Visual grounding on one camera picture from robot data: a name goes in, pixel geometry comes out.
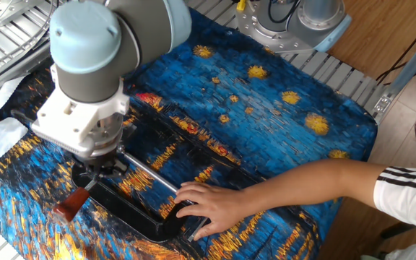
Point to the white black-striped shirt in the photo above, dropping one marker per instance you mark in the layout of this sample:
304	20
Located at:
410	191

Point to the white plastic wrist mount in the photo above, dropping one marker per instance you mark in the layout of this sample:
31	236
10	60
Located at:
74	122

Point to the lever with red wooden knob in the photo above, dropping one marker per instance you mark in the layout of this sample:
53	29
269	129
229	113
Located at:
71	204

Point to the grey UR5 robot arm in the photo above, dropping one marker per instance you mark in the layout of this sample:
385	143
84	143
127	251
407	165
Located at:
92	54

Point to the blue starry night tablecloth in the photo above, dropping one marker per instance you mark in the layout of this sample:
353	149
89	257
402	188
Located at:
251	119

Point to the aluminium profile post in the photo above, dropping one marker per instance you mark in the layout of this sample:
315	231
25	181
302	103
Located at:
410	65

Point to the person's bare hand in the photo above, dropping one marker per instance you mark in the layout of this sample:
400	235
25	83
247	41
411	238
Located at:
219	206

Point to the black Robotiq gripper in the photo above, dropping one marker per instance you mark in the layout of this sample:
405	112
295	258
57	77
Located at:
103	160

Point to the silver metal mounting plate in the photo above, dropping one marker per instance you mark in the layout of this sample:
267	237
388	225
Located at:
2	11

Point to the small yellow plastic tag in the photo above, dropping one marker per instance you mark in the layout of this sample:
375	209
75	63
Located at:
241	5

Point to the person's bare forearm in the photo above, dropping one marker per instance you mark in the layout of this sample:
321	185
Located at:
312	187

